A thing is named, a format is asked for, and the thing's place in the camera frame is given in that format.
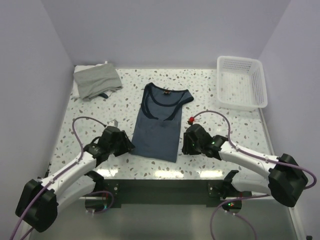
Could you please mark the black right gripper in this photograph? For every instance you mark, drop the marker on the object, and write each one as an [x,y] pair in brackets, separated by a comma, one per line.
[186,148]

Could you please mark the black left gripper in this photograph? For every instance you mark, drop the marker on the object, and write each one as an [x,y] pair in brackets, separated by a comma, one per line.
[126,145]

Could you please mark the blue printed tank top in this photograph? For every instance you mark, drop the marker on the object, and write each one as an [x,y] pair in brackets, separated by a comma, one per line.
[157,129]

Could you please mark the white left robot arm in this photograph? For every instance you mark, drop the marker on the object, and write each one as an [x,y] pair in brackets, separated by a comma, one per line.
[42,200]

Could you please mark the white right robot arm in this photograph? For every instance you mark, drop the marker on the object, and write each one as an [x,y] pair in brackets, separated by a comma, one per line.
[281,177]

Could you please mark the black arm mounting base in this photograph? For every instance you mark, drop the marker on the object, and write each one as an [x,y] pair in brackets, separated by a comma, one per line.
[162,192]

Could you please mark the grey folded tank top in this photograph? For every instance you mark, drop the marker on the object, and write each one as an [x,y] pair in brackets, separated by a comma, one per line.
[91,81]

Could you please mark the white plastic laundry basket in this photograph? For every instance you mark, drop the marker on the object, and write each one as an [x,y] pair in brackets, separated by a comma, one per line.
[240,83]

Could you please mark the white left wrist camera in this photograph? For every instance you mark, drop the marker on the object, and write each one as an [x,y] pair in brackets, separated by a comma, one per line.
[113,123]

